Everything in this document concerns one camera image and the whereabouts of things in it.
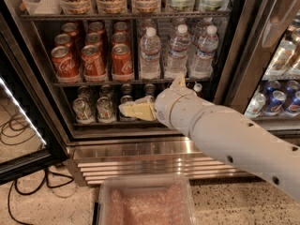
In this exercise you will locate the stainless steel fridge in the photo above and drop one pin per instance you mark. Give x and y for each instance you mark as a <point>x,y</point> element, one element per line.
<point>97,151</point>

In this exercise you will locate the open left fridge door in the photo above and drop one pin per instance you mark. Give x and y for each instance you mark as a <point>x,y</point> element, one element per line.
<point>29,143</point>

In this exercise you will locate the front left Coca-Cola can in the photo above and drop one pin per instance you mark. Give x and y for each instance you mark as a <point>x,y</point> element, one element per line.
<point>66,69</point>

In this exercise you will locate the middle centre Coca-Cola can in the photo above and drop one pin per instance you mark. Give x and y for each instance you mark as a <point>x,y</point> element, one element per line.
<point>94,39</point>

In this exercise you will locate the middle left Coca-Cola can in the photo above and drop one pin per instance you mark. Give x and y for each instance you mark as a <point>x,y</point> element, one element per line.
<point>64,40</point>

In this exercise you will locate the middle right Coca-Cola can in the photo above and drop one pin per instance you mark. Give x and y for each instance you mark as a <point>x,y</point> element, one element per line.
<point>120,38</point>

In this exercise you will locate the right brown tea bottle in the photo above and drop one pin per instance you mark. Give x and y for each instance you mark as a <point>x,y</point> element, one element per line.
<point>198,89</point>

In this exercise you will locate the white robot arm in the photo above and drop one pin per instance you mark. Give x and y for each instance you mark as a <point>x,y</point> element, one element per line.
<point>223,134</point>

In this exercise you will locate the empty white plastic tray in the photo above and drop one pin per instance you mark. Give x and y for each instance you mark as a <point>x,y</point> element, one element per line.
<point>43,7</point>

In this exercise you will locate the right glass fridge door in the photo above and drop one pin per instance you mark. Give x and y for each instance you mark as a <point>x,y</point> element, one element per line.
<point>256,27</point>

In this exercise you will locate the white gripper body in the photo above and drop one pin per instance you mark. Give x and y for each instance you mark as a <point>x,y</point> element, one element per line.
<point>171,105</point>

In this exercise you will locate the back centre Coca-Cola can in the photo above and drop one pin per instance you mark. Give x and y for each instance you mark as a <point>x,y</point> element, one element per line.
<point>97,27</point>

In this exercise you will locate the front left Pepsi can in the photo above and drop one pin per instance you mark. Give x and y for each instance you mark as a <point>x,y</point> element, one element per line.
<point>123,100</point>

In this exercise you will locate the front middle Coca-Cola can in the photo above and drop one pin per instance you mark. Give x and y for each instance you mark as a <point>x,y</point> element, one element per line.
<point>94,70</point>

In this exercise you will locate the front right Coca-Cola can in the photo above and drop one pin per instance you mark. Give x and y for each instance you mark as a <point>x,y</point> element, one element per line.
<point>122,68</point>

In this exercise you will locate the back left Coca-Cola can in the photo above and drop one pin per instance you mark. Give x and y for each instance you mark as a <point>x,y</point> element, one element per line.
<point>72,29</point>

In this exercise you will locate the coca-cola can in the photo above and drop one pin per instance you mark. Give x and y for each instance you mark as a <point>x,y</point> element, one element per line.
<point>66,69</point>
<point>72,29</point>
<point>94,39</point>
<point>97,27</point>
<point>121,27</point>
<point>122,68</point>
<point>120,38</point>
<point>64,40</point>
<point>94,70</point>

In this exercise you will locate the front left green soda can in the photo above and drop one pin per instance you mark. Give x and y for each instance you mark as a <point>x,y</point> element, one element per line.
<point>82,109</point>

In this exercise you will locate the back right Coca-Cola can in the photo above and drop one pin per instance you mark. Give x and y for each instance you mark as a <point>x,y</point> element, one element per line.
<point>121,27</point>

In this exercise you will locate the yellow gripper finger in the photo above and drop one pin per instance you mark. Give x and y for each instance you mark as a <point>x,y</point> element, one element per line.
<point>179,82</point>
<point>142,108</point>

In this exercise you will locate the clear plastic bin on floor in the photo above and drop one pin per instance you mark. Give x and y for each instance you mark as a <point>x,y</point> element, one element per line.
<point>161,199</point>

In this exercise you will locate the green soda can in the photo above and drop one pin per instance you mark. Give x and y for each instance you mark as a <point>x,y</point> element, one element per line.
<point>82,109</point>
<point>105,110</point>

